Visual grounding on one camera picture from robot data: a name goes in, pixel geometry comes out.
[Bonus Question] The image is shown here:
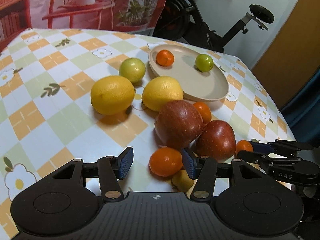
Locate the yellow lemon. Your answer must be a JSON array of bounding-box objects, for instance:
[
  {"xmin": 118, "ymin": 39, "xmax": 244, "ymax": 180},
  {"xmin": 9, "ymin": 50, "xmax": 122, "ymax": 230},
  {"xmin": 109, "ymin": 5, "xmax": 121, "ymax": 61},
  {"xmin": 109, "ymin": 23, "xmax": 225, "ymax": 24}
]
[
  {"xmin": 141, "ymin": 76, "xmax": 184, "ymax": 112},
  {"xmin": 90, "ymin": 75, "xmax": 135, "ymax": 116}
]

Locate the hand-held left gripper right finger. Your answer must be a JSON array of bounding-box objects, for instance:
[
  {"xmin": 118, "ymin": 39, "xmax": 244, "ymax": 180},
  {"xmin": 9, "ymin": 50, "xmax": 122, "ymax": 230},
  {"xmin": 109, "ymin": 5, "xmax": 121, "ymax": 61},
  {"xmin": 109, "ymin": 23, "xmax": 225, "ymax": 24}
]
[{"xmin": 181, "ymin": 148, "xmax": 264, "ymax": 202}]

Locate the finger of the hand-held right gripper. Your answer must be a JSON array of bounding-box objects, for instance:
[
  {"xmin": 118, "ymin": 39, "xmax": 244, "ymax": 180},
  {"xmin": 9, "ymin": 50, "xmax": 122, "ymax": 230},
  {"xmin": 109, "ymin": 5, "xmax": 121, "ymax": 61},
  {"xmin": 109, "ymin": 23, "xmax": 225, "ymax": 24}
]
[
  {"xmin": 250, "ymin": 139, "xmax": 314, "ymax": 156},
  {"xmin": 236, "ymin": 150, "xmax": 304, "ymax": 167}
]

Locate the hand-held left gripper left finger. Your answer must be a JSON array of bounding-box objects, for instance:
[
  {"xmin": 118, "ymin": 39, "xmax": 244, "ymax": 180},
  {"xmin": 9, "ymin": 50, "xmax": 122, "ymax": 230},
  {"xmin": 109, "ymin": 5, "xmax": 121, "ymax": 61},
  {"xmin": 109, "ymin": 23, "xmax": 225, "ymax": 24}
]
[{"xmin": 51, "ymin": 147, "xmax": 134, "ymax": 202}]

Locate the beige round plate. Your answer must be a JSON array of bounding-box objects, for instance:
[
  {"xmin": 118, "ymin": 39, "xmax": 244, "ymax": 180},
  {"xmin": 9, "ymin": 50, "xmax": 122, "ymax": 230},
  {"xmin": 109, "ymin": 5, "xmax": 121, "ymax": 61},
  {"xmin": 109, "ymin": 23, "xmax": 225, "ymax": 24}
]
[{"xmin": 148, "ymin": 44, "xmax": 230, "ymax": 102}]

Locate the small orange mandarin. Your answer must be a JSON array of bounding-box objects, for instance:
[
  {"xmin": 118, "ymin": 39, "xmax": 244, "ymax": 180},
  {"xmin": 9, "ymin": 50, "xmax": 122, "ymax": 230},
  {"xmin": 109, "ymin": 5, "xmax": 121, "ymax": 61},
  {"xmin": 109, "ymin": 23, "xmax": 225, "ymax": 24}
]
[
  {"xmin": 156, "ymin": 50, "xmax": 175, "ymax": 67},
  {"xmin": 192, "ymin": 102, "xmax": 212, "ymax": 124},
  {"xmin": 235, "ymin": 140, "xmax": 254, "ymax": 158},
  {"xmin": 149, "ymin": 148, "xmax": 184, "ymax": 177}
]

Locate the green round fruit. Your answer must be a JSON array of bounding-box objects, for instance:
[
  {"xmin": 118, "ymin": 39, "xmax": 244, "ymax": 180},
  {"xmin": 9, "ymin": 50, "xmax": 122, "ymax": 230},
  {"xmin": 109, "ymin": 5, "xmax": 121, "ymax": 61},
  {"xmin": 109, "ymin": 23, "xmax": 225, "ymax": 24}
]
[
  {"xmin": 119, "ymin": 58, "xmax": 146, "ymax": 84},
  {"xmin": 195, "ymin": 54, "xmax": 214, "ymax": 72}
]

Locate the dark blue cloth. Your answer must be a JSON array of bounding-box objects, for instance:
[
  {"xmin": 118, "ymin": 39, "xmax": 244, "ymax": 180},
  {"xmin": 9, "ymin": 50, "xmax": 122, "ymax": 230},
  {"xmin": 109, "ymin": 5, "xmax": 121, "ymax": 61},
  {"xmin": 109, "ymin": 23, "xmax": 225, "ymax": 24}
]
[{"xmin": 280, "ymin": 70, "xmax": 320, "ymax": 143}]

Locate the black exercise bike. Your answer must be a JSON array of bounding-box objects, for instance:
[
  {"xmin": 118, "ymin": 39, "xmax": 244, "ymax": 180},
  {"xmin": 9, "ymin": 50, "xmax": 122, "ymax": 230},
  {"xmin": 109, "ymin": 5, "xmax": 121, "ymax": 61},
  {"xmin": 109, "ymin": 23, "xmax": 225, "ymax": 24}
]
[{"xmin": 152, "ymin": 0, "xmax": 275, "ymax": 53}]

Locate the small yellow-green fruit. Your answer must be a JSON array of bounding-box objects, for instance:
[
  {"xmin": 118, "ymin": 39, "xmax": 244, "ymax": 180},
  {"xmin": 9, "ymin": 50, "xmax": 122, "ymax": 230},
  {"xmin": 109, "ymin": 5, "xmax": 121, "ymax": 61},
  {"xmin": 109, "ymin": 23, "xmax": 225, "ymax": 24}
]
[{"xmin": 172, "ymin": 170, "xmax": 195, "ymax": 192}]

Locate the printed pink backdrop cloth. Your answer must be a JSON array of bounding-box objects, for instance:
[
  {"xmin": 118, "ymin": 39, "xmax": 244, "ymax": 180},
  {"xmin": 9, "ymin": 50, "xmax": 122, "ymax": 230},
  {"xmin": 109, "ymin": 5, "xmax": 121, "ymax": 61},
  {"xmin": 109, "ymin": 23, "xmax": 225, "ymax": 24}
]
[{"xmin": 0, "ymin": 0, "xmax": 173, "ymax": 53}]

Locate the orange wooden door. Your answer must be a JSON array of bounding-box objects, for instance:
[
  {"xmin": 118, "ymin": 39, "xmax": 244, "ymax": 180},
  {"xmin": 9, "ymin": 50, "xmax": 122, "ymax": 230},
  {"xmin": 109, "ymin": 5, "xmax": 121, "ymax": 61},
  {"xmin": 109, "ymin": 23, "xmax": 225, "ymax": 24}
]
[{"xmin": 251, "ymin": 17, "xmax": 320, "ymax": 110}]

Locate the red apple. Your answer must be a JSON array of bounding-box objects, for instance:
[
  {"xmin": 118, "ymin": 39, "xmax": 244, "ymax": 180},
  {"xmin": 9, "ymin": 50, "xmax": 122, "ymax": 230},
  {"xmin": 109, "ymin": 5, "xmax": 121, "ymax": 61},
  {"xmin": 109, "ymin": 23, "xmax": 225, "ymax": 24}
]
[
  {"xmin": 195, "ymin": 120, "xmax": 236, "ymax": 162},
  {"xmin": 154, "ymin": 100, "xmax": 204, "ymax": 149}
]

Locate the checked flower tablecloth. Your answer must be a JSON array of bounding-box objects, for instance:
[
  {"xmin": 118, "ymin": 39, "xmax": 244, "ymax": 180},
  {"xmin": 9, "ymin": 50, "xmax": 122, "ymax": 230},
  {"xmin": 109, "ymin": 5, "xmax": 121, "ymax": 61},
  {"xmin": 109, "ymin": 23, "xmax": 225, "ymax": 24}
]
[{"xmin": 0, "ymin": 27, "xmax": 298, "ymax": 203}]

